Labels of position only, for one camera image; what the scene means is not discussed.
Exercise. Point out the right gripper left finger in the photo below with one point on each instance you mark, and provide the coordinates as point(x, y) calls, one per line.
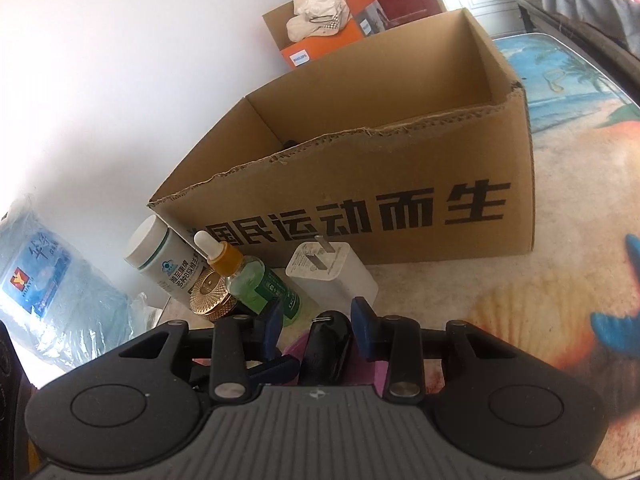
point(271, 324)

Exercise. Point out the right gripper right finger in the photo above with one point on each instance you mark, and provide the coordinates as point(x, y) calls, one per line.
point(367, 328)

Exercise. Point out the black oval case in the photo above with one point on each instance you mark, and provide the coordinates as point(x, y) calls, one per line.
point(327, 350)

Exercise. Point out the green dropper bottle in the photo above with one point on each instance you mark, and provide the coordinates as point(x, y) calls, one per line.
point(247, 278)

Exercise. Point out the white power adapter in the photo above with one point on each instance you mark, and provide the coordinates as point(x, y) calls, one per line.
point(331, 274)

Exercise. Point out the white pill bottle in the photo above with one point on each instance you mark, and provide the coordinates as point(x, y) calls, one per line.
point(162, 256)

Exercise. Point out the large brown cardboard box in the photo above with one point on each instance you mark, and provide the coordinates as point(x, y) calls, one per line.
point(411, 145)

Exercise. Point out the blue water jug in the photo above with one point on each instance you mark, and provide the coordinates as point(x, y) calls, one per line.
point(61, 311)

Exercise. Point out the black speaker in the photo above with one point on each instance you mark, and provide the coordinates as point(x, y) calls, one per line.
point(16, 391)

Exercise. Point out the orange Philips box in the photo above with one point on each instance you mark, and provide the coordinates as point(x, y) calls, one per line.
point(367, 20)

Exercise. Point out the beige clothes pile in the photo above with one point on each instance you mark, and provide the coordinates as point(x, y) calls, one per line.
point(317, 18)

